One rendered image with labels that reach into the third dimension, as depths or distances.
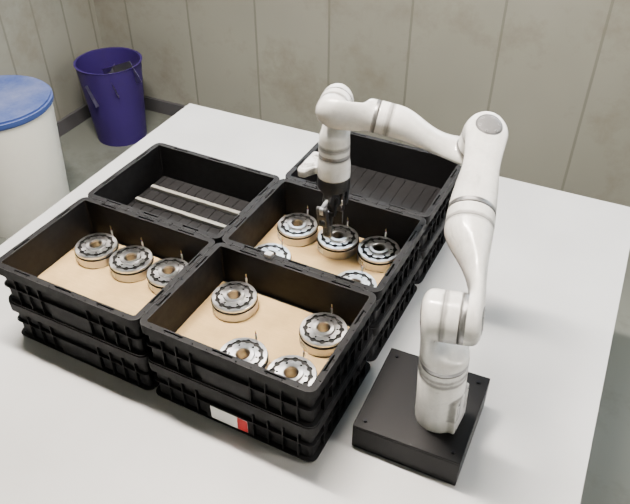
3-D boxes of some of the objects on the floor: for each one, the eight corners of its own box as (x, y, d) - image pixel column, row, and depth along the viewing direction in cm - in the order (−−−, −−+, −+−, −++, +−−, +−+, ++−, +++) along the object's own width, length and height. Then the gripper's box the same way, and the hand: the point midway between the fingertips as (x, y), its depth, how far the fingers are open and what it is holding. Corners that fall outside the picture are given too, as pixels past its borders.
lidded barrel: (21, 177, 349) (-14, 67, 312) (102, 196, 336) (75, 84, 299) (-49, 231, 314) (-98, 114, 277) (37, 255, 301) (-2, 136, 264)
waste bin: (172, 128, 388) (160, 48, 359) (134, 158, 364) (118, 74, 334) (117, 114, 401) (101, 36, 372) (76, 142, 376) (56, 60, 347)
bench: (581, 365, 252) (637, 208, 207) (454, 907, 139) (519, 817, 95) (207, 247, 305) (189, 103, 261) (-101, 570, 193) (-225, 413, 149)
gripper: (335, 192, 149) (334, 251, 159) (362, 160, 159) (359, 217, 170) (304, 184, 151) (304, 243, 162) (332, 152, 162) (331, 209, 172)
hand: (333, 224), depth 165 cm, fingers open, 5 cm apart
